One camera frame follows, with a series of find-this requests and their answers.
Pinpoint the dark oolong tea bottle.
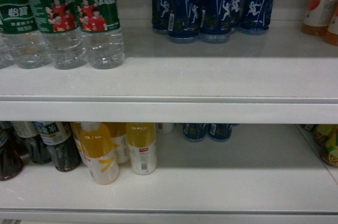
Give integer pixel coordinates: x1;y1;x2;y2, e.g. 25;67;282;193
1;122;23;181
33;121;81;172
12;121;51;164

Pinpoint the orange juice bottle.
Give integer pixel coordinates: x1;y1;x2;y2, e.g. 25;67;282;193
301;0;337;36

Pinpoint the yellow lemon tea bottle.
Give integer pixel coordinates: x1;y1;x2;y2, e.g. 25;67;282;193
321;126;337;167

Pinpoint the yellow white drink bottle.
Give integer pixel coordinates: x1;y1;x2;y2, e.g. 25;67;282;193
126;123;157;175
70;122;88;166
80;122;119;185
104;122;129;164

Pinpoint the orange juice bottle right edge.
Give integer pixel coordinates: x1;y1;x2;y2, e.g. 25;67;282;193
324;7;337;46

